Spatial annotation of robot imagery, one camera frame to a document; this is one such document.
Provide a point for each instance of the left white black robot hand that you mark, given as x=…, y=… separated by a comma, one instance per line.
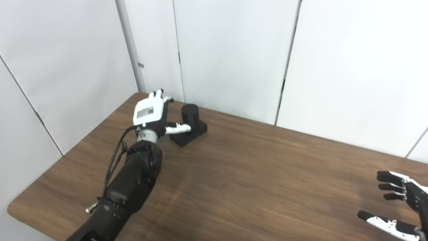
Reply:
x=147, y=112

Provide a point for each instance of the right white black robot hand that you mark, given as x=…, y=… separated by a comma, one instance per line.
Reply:
x=418, y=197

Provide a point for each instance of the black cylinder peg with base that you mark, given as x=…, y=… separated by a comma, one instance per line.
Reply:
x=190, y=115

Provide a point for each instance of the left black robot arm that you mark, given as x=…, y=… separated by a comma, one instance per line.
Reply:
x=133, y=180

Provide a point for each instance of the grey wall post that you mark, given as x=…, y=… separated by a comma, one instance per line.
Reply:
x=133, y=50

